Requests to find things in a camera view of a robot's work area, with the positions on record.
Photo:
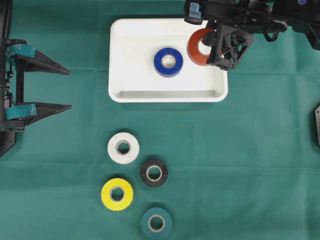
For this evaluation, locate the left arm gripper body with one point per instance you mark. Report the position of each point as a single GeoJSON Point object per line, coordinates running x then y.
{"type": "Point", "coordinates": [16, 84]}

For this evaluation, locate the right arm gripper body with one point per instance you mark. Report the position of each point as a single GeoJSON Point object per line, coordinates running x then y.
{"type": "Point", "coordinates": [252, 16]}

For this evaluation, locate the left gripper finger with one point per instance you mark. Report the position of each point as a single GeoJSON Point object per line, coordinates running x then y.
{"type": "Point", "coordinates": [28, 59]}
{"type": "Point", "coordinates": [25, 114]}

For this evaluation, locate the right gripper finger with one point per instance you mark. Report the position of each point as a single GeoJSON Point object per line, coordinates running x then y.
{"type": "Point", "coordinates": [210, 38]}
{"type": "Point", "coordinates": [232, 44]}

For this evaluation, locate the red tape roll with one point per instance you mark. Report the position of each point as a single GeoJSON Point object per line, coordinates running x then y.
{"type": "Point", "coordinates": [196, 50]}

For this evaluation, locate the blue tape roll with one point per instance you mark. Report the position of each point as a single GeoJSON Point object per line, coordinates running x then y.
{"type": "Point", "coordinates": [168, 62]}

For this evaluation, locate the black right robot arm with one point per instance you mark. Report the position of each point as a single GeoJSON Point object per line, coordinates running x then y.
{"type": "Point", "coordinates": [303, 16]}

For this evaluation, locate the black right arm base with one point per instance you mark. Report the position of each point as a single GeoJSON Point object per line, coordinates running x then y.
{"type": "Point", "coordinates": [315, 125]}

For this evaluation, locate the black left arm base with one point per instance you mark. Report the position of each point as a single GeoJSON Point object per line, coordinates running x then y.
{"type": "Point", "coordinates": [7, 138]}

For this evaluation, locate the white tape roll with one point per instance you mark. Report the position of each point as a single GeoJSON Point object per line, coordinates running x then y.
{"type": "Point", "coordinates": [116, 155]}

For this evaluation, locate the yellow tape roll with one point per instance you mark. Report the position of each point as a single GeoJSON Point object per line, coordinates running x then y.
{"type": "Point", "coordinates": [106, 194]}

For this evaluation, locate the black tape roll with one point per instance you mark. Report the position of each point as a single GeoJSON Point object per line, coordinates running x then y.
{"type": "Point", "coordinates": [154, 163]}

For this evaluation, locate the green tape roll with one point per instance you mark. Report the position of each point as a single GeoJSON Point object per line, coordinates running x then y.
{"type": "Point", "coordinates": [156, 234]}

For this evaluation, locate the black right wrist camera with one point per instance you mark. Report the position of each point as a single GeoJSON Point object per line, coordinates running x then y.
{"type": "Point", "coordinates": [193, 12]}

